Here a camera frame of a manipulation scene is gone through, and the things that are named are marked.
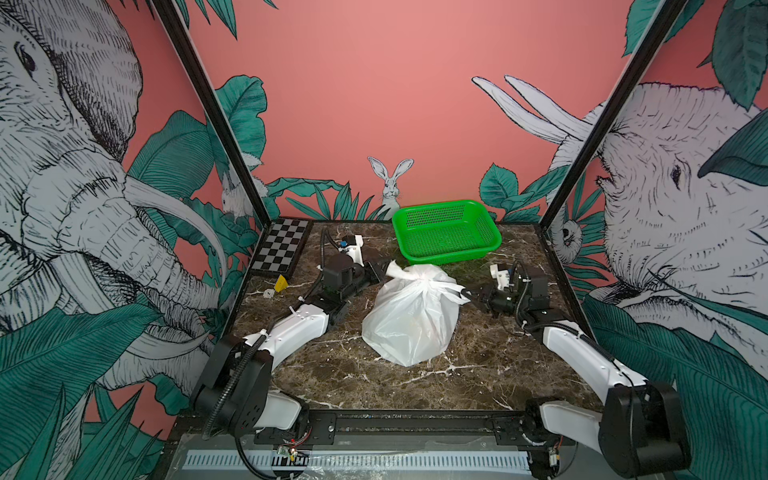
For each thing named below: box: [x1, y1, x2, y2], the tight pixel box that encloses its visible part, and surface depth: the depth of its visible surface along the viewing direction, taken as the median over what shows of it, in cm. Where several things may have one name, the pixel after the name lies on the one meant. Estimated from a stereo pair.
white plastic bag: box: [362, 261, 471, 367], surface depth 83 cm
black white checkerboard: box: [249, 218, 314, 278], surface depth 110 cm
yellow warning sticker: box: [274, 274, 289, 293], surface depth 103 cm
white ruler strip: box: [182, 450, 533, 469], surface depth 71 cm
